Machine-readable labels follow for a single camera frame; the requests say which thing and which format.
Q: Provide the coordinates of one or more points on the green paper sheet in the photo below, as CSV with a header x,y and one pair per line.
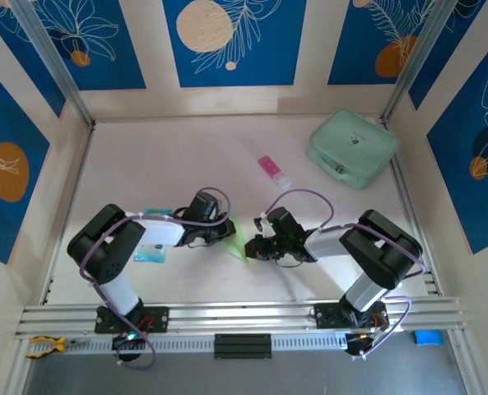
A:
x,y
237,249

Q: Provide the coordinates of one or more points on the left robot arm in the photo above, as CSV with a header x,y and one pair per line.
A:
x,y
161,232

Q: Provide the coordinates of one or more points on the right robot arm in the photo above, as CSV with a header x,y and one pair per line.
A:
x,y
326,244

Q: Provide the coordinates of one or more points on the pink and clear small bottle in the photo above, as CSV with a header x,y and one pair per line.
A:
x,y
268,164

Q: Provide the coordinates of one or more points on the blue wet wipes packet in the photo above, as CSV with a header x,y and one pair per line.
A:
x,y
151,253

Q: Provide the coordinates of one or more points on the mint green zip pouch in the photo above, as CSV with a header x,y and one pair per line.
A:
x,y
350,144

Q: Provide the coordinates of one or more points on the small blue block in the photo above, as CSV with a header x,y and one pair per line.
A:
x,y
426,337

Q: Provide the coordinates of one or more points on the aluminium front rail frame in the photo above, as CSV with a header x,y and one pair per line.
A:
x,y
235,317

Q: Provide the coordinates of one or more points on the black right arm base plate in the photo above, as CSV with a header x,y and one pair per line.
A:
x,y
326,317

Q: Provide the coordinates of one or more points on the black centre rail bracket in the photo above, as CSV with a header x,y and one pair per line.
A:
x,y
243,346

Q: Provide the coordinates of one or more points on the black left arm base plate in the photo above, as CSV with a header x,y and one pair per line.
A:
x,y
161,319

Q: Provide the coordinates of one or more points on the aluminium side rail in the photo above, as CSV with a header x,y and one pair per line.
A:
x,y
404,185
64,230

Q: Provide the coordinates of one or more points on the aluminium frame post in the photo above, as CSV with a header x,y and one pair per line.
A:
x,y
54,61
418,61

